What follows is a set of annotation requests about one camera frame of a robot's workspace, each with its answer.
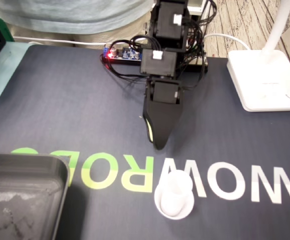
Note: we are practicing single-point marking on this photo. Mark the white plastic cup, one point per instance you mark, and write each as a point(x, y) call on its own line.
point(177, 190)

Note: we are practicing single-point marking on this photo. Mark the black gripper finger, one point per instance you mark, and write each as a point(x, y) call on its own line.
point(166, 120)
point(149, 130)

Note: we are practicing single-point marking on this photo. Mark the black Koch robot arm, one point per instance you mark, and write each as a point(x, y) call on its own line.
point(167, 22)

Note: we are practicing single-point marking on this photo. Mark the black plastic tray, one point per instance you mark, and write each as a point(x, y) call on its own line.
point(22, 195)

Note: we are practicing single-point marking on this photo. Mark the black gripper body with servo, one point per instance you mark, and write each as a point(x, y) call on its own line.
point(164, 91)

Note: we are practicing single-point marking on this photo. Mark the green box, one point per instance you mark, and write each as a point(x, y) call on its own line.
point(6, 27)

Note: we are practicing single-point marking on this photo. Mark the dark grey WOWROBO mat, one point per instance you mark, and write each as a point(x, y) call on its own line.
point(60, 100)

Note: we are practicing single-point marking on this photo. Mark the person in teal shirt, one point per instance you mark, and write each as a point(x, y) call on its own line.
point(72, 15)

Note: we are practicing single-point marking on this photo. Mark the blue circuit board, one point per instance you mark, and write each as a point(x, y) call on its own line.
point(124, 55)

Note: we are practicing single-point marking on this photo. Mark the white round saucer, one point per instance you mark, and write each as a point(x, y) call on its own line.
point(189, 208)

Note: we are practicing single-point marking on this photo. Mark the white desk lamp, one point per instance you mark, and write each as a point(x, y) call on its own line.
point(262, 80)

